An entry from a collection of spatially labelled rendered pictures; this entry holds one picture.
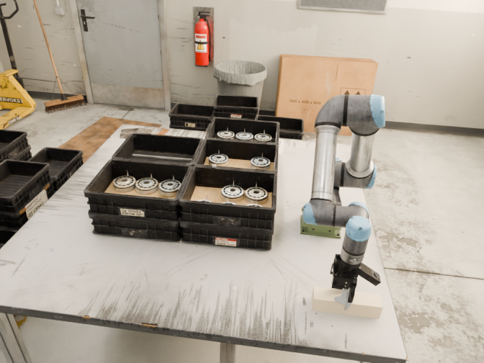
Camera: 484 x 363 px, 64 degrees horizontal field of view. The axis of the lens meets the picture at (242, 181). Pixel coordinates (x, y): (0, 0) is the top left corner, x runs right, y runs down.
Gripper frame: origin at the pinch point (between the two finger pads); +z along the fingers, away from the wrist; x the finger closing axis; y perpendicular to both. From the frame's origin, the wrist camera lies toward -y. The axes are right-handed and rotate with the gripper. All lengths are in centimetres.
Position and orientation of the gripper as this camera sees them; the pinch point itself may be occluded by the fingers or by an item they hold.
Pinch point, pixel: (346, 299)
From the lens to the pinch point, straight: 151.9
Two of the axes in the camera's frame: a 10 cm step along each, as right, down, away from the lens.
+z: -0.4, 8.5, 5.3
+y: -9.9, -1.0, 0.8
